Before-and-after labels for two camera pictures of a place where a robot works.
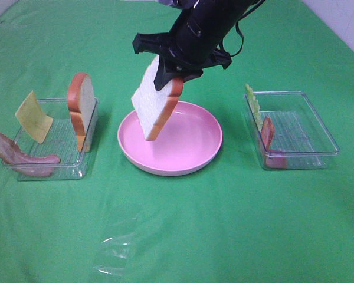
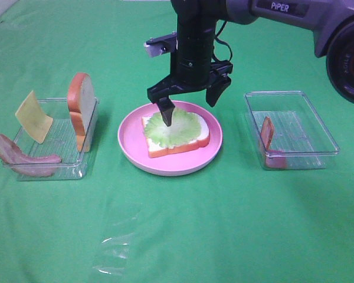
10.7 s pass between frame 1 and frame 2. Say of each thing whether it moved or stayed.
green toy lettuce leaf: moved
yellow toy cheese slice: stayed
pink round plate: stayed
